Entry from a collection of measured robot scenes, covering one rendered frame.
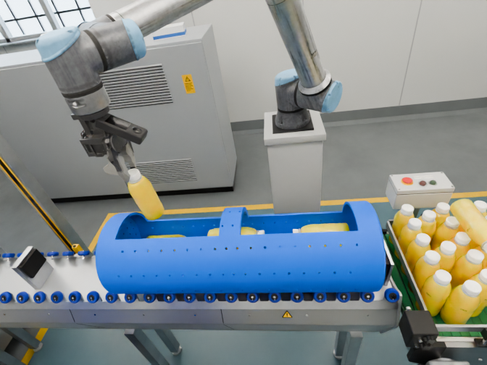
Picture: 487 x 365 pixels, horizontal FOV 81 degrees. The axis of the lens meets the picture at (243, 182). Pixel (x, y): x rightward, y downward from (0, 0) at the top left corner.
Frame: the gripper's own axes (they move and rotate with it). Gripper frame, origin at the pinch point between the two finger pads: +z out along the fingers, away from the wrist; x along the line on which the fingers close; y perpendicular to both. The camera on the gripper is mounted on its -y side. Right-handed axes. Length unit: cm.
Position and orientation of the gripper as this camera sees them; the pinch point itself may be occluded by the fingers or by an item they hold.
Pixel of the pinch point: (132, 173)
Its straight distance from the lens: 87.4
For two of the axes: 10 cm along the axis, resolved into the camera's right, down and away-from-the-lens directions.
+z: 1.3, 7.6, 6.3
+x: -0.9, 6.5, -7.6
